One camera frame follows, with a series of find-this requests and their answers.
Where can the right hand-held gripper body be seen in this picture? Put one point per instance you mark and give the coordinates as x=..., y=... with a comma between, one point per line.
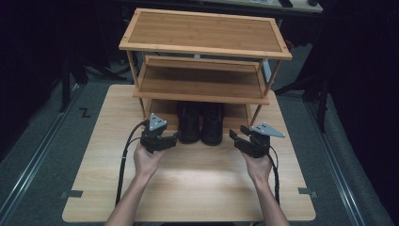
x=258, y=144

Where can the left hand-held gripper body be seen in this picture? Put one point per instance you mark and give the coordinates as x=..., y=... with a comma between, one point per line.
x=155, y=139

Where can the black leather shoe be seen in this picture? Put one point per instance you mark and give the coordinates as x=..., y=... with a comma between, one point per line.
x=212, y=127
x=188, y=125

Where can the wooden shoe rack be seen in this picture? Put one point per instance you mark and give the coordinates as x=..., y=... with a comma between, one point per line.
x=204, y=31

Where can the person's left hand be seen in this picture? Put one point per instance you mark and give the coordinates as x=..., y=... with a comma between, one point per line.
x=146, y=163

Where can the person's right hand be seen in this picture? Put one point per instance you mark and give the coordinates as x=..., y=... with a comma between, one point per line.
x=258, y=169

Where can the black metal stand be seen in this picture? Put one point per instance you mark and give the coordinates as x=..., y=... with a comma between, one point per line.
x=321, y=106
x=66, y=88

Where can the grey table bracket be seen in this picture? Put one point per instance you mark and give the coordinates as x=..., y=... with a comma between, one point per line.
x=307, y=192
x=72, y=194

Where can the metal floor rail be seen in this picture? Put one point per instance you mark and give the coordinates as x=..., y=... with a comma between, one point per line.
x=335, y=163
x=34, y=157

